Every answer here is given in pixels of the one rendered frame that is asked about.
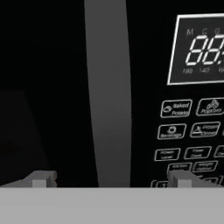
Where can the black microwave oven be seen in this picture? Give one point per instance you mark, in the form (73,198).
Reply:
(189,93)

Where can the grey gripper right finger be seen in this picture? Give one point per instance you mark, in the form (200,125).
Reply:
(181,178)

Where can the black microwave door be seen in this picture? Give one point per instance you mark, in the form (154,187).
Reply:
(43,73)

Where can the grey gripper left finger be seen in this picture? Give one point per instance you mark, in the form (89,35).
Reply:
(40,177)

